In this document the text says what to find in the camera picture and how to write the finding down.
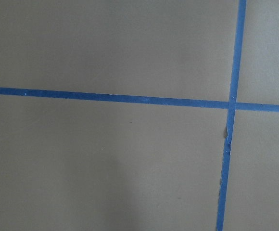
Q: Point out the blue tape strip lengthwise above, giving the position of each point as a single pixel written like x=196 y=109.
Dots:
x=232 y=101

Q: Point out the blue tape strip crosswise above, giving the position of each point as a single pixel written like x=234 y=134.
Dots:
x=137 y=99

